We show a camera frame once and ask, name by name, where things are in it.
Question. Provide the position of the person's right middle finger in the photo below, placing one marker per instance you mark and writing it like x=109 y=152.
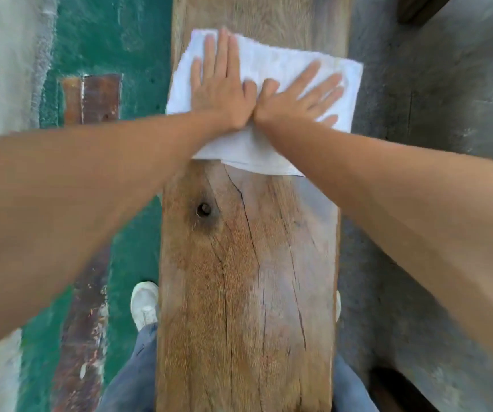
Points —
x=321 y=84

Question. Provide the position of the person's left trouser leg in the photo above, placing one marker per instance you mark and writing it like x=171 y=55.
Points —
x=132 y=375

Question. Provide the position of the person's right hand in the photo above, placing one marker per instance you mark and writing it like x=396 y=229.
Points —
x=283 y=105

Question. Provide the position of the white cloth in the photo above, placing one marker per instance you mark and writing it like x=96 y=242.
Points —
x=272 y=62

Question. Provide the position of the person's left thumb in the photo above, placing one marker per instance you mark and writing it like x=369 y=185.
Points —
x=249 y=92

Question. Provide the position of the person's left hand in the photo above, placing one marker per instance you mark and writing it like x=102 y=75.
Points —
x=222 y=96

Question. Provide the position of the long wooden bench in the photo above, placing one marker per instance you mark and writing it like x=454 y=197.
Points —
x=246 y=274

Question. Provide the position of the person's left little finger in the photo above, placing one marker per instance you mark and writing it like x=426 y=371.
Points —
x=195 y=75

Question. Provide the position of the person's white shoe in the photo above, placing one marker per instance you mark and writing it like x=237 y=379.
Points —
x=338 y=305
x=144 y=302

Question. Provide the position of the person's trouser leg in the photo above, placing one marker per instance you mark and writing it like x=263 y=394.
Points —
x=132 y=375
x=351 y=390

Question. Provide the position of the person's right forearm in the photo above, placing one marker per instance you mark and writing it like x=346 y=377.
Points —
x=401 y=201

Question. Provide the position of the person's right little finger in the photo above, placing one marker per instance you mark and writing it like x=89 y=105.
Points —
x=328 y=120

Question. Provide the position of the person's white left shoe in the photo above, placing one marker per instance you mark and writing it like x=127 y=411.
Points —
x=144 y=302

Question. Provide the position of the person's left forearm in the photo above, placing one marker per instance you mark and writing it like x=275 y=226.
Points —
x=79 y=201

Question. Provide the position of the person's right thumb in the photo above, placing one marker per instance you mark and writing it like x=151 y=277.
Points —
x=268 y=90

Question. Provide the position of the person's left middle finger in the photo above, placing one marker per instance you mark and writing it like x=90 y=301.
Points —
x=222 y=53

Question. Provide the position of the person's right trouser leg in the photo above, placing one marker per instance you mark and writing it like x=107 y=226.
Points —
x=351 y=390

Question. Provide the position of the rusty brown plank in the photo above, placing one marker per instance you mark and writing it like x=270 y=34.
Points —
x=81 y=330

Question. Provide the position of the person's white right shoe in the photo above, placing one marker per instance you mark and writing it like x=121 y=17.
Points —
x=338 y=305

